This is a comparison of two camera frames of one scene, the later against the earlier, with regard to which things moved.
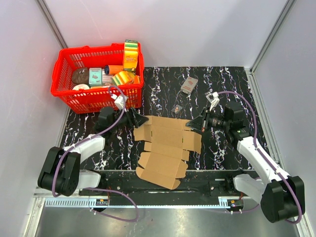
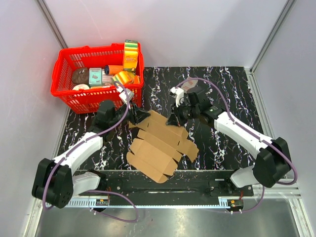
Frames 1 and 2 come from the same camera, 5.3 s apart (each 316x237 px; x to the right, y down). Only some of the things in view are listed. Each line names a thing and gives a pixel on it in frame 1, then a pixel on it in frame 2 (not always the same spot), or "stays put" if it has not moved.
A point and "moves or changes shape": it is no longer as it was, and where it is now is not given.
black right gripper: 199,119 → 175,118
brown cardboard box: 167,146 moves or changes shape
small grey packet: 189,85 stays put
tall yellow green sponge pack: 131,55 stays put
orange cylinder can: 111,69 stays put
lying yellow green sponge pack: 123,77 stays put
